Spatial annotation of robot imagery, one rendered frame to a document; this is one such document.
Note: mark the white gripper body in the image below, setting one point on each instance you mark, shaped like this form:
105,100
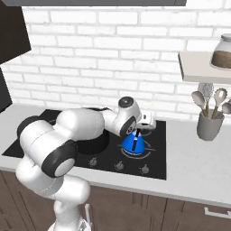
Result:
152,122

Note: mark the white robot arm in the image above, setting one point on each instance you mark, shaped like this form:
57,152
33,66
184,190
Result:
81,123

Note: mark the black hob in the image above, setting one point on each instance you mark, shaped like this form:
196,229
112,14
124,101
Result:
156,144

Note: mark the grey hob knob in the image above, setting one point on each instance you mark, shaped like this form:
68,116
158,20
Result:
145,169
93,162
119,165

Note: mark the grey utensil pot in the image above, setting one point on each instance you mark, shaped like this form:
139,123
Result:
209,126

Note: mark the grey whisk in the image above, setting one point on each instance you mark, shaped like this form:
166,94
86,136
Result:
206,89

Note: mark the black pan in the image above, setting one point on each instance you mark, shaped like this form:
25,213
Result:
93,145

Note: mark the pale slotted spoon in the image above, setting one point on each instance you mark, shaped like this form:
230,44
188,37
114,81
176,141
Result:
219,97

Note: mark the pale spatula head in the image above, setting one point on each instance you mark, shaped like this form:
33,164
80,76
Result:
227,107

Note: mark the brown cupboard door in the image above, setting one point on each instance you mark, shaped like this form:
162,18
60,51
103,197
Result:
120,210
21,207

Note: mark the glass jar with brown contents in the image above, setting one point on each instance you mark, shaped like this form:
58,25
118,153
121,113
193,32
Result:
223,54

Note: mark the brown drawer front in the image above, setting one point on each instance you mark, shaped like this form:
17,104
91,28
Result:
192,219

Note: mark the grey range hood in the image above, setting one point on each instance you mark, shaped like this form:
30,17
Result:
90,2

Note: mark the dark appliance side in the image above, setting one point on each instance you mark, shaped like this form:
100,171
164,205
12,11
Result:
4,93

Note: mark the pale wall shelf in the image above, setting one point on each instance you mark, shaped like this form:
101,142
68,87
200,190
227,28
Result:
195,67

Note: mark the dark wall cupboard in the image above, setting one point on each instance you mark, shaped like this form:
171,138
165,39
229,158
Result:
12,27

